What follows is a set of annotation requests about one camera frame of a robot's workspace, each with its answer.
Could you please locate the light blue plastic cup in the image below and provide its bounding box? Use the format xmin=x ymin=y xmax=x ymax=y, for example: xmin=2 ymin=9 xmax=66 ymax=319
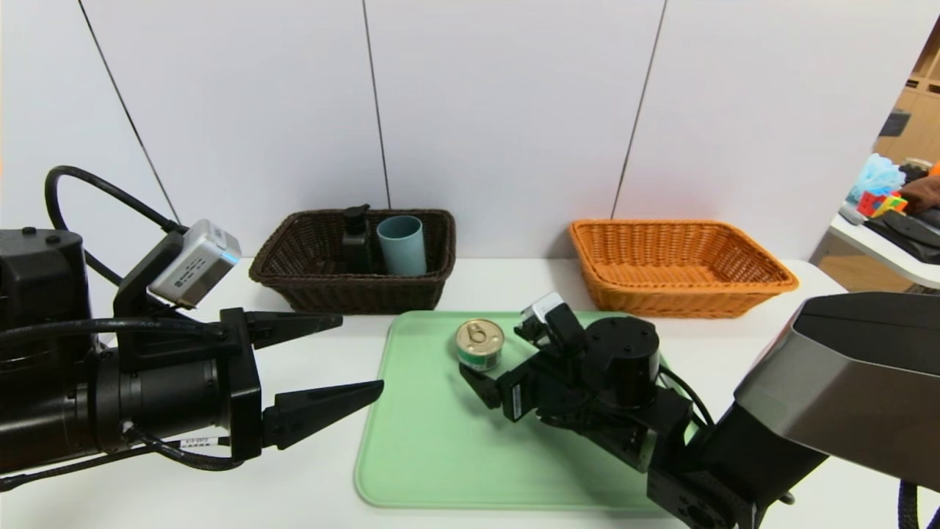
xmin=377 ymin=215 xmax=427 ymax=277

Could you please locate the orange wicker basket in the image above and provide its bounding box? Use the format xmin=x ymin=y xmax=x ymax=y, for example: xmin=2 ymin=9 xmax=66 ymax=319
xmin=568 ymin=218 xmax=800 ymax=319

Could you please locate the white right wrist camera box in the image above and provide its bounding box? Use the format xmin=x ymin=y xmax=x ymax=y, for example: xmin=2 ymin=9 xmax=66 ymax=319
xmin=520 ymin=292 xmax=568 ymax=329

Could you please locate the brown cloth object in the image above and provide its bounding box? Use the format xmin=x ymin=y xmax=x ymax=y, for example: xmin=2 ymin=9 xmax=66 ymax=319
xmin=900 ymin=174 xmax=940 ymax=214

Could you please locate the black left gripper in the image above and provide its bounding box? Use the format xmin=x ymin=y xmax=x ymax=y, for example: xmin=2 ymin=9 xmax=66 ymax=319
xmin=119 ymin=307 xmax=385 ymax=464

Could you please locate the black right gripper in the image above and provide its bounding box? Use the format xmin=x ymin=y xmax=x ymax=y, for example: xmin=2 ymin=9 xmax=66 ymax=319
xmin=458 ymin=346 xmax=581 ymax=423

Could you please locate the blue mesh bath sponge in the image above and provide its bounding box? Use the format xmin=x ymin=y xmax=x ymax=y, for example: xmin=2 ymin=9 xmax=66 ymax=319
xmin=847 ymin=152 xmax=907 ymax=204

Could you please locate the colourful puzzle cube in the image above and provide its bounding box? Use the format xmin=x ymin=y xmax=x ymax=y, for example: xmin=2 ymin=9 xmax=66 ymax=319
xmin=857 ymin=189 xmax=910 ymax=218

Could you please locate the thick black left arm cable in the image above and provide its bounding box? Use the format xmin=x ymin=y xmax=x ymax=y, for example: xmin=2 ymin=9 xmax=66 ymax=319
xmin=44 ymin=165 xmax=181 ymax=287

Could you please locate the black pump bottle green label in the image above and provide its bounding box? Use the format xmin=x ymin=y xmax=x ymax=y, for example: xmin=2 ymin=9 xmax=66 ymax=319
xmin=341 ymin=204 xmax=375 ymax=274

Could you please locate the small tin can pull ring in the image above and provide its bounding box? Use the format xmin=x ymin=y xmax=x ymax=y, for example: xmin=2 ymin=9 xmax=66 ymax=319
xmin=455 ymin=318 xmax=505 ymax=373

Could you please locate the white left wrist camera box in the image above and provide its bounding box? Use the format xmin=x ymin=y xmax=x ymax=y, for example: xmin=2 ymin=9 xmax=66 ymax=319
xmin=149 ymin=219 xmax=242 ymax=309

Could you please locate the light green plastic tray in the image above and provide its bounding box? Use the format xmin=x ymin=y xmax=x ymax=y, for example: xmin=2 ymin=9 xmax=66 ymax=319
xmin=352 ymin=310 xmax=733 ymax=511

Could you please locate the white side table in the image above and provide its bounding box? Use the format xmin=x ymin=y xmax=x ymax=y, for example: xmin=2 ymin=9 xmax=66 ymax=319
xmin=828 ymin=212 xmax=940 ymax=293

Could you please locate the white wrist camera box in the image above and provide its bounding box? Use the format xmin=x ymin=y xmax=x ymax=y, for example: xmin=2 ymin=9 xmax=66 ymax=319
xmin=520 ymin=292 xmax=568 ymax=329
xmin=149 ymin=219 xmax=242 ymax=309

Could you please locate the dark brown wicker basket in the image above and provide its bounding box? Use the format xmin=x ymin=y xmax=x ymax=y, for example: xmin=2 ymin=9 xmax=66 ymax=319
xmin=248 ymin=209 xmax=456 ymax=315

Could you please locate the wooden shelf cabinet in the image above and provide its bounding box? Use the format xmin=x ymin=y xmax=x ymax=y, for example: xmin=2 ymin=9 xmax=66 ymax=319
xmin=874 ymin=18 xmax=940 ymax=166

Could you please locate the thick black hanging cable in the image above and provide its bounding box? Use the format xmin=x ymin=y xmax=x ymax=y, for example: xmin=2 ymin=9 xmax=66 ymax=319
xmin=896 ymin=479 xmax=925 ymax=529

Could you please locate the black flat bag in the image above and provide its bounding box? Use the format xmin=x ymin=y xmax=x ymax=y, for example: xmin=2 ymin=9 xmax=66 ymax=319
xmin=865 ymin=208 xmax=940 ymax=264

